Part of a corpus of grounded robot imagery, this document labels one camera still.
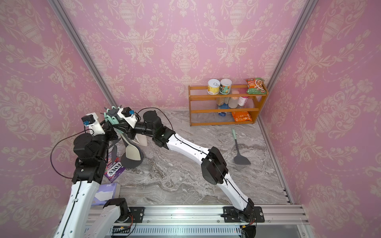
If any pink cap white bottle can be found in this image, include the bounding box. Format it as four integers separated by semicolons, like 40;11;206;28
238;97;248;107

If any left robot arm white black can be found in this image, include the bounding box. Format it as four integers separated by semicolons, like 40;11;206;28
53;123;134;238

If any purple candy bag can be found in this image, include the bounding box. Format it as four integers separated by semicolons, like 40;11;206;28
104;153;125;182

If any purple tissue box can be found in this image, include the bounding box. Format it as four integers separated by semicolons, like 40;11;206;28
91;183;121;206

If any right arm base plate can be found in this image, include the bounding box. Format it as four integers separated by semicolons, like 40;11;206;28
222;206;266;224

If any green red snack bag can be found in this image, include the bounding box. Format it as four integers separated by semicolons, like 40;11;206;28
246;77;267;95

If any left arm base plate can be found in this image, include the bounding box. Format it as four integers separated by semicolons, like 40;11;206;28
116;207;145;223

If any aluminium front rail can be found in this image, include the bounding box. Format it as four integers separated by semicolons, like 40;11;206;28
85;205;312;238

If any wooden shelf rack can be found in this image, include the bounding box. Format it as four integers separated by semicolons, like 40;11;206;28
188;84;268;126

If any cream spoon mint handle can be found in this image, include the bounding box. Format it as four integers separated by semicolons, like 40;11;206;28
104;113;119;125

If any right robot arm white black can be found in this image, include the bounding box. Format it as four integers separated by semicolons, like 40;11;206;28
117;107;257;224

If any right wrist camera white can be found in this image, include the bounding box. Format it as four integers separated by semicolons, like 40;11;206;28
117;107;138;129

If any white bottle on shelf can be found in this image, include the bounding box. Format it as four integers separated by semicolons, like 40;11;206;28
228;90;239;109

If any green label tin can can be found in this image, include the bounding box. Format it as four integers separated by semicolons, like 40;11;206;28
219;78;232;95

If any grey utensil rack stand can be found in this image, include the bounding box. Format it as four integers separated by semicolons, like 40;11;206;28
104;106;143;169

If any beige box on shelf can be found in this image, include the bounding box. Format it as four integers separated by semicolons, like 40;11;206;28
216;97;230;106

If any grey spatula mint handle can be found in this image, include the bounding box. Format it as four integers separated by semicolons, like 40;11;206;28
231;127;252;166
108;140;118;163

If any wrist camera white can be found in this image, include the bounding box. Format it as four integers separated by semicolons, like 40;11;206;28
117;107;138;129
81;113;105;136

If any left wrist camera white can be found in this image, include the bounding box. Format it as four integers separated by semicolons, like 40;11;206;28
81;113;105;136

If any orange snack bag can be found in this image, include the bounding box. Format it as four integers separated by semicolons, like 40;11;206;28
231;111;253;123

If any cream spatula mint handle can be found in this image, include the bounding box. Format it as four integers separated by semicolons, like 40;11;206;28
114;126;141;161

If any yellow tin can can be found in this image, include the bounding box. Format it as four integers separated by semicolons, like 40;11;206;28
207;79;220;95

